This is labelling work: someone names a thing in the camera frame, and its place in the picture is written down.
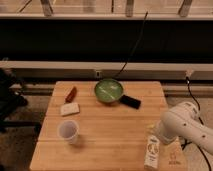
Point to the white plastic bottle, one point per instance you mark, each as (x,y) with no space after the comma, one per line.
(152,153)

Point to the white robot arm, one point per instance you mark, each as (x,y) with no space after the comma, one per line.
(180,120)

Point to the green ceramic bowl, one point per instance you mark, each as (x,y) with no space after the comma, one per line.
(108,91)

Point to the black rectangular block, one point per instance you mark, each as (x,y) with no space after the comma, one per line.
(129,101)

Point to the red-brown bar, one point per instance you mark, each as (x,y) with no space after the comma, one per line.
(71,95)

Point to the white sponge block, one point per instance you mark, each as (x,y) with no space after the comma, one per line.
(69,109)

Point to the clear plastic cup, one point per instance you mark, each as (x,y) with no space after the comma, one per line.
(68,130)

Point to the black chair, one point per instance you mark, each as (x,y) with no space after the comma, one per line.
(10,101)

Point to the wall outlet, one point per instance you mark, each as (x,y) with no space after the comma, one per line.
(98,74)

